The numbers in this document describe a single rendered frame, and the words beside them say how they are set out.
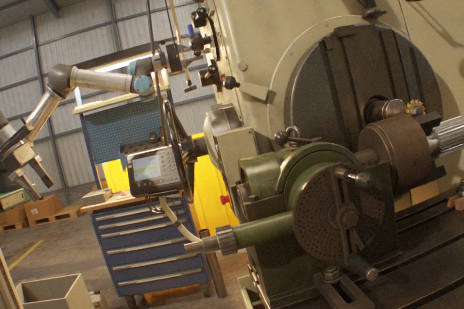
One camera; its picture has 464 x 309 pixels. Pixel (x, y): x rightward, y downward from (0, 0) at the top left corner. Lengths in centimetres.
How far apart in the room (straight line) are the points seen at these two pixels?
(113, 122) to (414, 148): 281
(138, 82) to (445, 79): 119
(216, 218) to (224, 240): 340
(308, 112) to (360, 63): 22
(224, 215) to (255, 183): 332
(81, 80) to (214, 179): 262
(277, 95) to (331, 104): 16
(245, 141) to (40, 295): 222
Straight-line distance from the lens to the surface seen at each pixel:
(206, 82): 162
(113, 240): 303
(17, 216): 876
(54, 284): 288
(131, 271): 310
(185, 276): 305
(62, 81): 164
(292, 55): 120
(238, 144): 108
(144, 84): 156
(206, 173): 400
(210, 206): 406
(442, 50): 153
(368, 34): 121
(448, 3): 161
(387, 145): 88
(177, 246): 296
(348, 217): 68
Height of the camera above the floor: 141
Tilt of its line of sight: 3 degrees down
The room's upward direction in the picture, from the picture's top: 13 degrees counter-clockwise
